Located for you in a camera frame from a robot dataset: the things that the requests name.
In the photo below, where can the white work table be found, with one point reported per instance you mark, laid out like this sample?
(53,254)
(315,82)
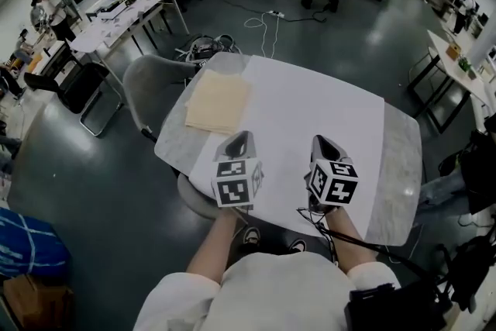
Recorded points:
(128,19)

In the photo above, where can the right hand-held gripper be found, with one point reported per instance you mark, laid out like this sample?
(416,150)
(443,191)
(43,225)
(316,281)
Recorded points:
(333,186)

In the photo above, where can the black waist pouch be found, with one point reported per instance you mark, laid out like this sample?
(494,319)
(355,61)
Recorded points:
(395,310)

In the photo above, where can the person's left shoe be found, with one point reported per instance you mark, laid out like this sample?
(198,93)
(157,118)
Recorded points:
(251,236)

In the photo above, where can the blue bag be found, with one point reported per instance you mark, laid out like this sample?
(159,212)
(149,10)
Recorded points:
(27,244)

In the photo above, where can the grey upholstered chair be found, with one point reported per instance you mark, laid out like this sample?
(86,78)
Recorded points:
(193,194)
(155,81)

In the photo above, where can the person's right forearm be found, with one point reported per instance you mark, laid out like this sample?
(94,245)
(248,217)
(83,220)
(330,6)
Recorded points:
(346,236)

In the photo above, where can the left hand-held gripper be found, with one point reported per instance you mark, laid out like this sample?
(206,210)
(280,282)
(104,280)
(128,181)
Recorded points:
(232,192)

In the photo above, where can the person's shoe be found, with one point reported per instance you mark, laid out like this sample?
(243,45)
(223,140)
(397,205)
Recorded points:
(297,245)
(251,236)

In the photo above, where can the beige cloth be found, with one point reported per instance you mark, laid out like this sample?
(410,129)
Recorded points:
(217,101)

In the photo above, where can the person's left forearm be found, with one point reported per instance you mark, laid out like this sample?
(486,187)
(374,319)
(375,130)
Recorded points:
(215,244)

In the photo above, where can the black cantilever chair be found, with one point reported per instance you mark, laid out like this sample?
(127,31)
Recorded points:
(81,89)

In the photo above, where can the person's right shoe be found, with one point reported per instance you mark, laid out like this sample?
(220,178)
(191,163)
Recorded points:
(297,245)

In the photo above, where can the cardboard box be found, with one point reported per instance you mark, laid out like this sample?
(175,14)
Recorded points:
(38,302)

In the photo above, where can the person's white shirt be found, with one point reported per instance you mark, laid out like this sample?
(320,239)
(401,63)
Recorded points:
(271,294)

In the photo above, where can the grey marble table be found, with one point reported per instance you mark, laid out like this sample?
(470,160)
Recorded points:
(399,151)

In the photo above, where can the small green plant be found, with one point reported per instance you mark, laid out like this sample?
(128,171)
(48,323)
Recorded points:
(464,65)

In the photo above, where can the large white paper sheet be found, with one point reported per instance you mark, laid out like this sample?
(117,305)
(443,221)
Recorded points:
(302,108)

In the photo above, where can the small wooden box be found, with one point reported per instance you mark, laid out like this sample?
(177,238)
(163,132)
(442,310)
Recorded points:
(453,49)

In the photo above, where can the white table with black legs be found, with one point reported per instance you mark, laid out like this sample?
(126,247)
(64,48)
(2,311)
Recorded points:
(445,62)

